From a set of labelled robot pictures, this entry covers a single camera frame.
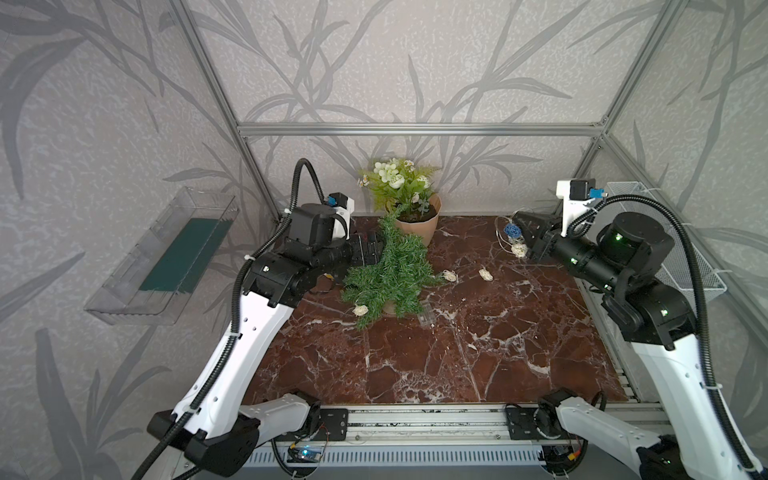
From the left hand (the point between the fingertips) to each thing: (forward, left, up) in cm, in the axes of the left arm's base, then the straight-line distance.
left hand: (374, 243), depth 65 cm
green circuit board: (-35, +16, -37) cm, 54 cm away
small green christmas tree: (-3, -6, -10) cm, 12 cm away
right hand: (-2, -27, +11) cm, 30 cm away
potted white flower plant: (+28, -5, -7) cm, 29 cm away
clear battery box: (0, -14, -35) cm, 38 cm away
